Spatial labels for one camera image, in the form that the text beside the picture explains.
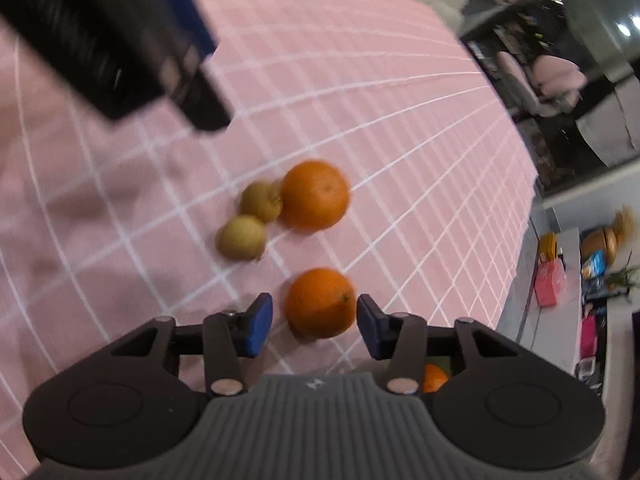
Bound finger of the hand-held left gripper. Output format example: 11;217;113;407
152;0;235;134

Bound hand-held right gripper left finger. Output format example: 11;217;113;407
102;292;274;397

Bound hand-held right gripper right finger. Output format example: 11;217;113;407
356;293;525;394

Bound orange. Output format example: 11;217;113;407
422;364;449;394
285;267;357;340
280;159;351;233

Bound brown longan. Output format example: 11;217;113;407
215;215;268;262
240;180;285;225

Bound pink checked tablecloth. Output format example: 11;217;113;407
0;0;540;480

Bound white marble television console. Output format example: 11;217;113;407
497;205;640;391

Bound orange box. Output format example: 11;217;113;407
537;232;560;263

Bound red pink box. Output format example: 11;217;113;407
580;312;598;358

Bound blue snack bag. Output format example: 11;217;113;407
581;251;608;280

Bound gold vase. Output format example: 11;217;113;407
580;227;618;266

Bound green potted plant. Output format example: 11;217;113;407
602;265;640;301

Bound dried flowers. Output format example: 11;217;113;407
612;205;638;241

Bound pink desk chair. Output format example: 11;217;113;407
497;50;588;118

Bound black shelf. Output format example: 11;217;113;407
460;0;571;86

